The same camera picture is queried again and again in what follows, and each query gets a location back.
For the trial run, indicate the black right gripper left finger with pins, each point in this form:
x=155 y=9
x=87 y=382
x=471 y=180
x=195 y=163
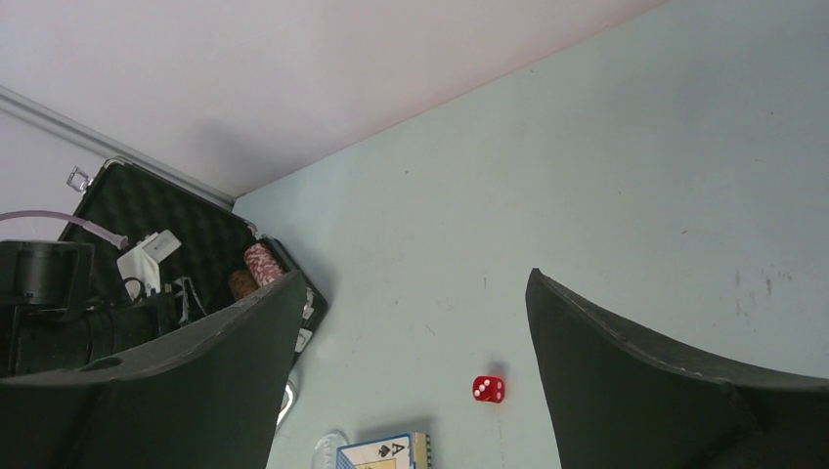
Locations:
x=206 y=395

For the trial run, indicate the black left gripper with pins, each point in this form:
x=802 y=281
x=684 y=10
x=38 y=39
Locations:
x=52 y=317

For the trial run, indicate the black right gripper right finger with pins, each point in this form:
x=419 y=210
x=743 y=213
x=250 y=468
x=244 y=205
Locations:
x=622 y=395

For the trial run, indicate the red die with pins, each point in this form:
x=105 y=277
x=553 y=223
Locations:
x=488 y=389

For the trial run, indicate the clear dealer button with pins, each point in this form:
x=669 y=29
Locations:
x=325 y=452

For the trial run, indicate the blue card deck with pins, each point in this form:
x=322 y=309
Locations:
x=404 y=451

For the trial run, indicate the brown orange chip row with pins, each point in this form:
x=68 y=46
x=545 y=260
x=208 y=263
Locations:
x=242 y=284

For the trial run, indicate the red white chip row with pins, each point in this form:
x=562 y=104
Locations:
x=262 y=264

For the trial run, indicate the black aluminium poker case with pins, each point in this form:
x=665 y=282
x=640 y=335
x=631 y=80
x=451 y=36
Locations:
x=128 y=200

